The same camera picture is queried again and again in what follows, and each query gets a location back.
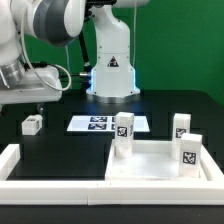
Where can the white marker sheet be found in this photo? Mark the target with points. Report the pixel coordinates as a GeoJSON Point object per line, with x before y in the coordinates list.
{"type": "Point", "coordinates": [81, 123]}

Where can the white U-shaped fence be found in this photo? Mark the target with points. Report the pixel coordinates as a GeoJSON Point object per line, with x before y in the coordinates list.
{"type": "Point", "coordinates": [101, 192]}

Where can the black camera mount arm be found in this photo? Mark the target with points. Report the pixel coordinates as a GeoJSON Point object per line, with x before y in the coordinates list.
{"type": "Point", "coordinates": [83, 50]}

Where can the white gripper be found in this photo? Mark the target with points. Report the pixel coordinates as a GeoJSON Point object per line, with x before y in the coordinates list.
{"type": "Point", "coordinates": [32, 90]}

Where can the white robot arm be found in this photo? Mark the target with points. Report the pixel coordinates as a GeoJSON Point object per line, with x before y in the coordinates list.
{"type": "Point", "coordinates": [59, 22]}

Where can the white square tabletop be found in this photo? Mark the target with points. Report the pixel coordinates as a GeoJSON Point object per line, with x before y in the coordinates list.
{"type": "Point", "coordinates": [150, 161]}

